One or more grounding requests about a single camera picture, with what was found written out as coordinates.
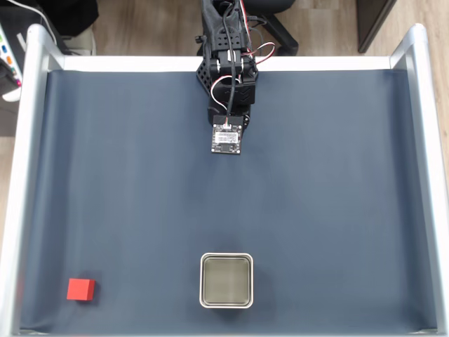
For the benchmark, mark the black bag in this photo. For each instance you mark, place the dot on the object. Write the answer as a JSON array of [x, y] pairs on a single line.
[[70, 14]]

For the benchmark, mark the dark blue mat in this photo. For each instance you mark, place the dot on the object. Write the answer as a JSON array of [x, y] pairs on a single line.
[[315, 193]]

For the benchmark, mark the black camera circuit board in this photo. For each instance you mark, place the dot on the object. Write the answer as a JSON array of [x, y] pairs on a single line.
[[227, 140]]

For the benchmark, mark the black office chair base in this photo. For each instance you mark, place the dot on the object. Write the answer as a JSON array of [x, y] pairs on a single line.
[[284, 33]]

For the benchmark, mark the dark cabinet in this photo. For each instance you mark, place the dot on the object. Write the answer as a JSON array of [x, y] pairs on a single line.
[[373, 21]]

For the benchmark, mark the white metal table frame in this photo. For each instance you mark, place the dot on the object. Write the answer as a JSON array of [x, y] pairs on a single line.
[[21, 158]]

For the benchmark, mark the square metal container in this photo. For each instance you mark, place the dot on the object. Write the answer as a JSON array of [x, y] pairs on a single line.
[[226, 281]]

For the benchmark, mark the white device with coloured buttons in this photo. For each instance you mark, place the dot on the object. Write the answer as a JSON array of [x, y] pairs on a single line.
[[8, 66]]

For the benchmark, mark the white box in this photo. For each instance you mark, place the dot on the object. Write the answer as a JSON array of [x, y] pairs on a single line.
[[82, 44]]

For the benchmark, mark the red cube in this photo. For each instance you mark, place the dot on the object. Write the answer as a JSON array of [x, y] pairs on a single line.
[[80, 289]]

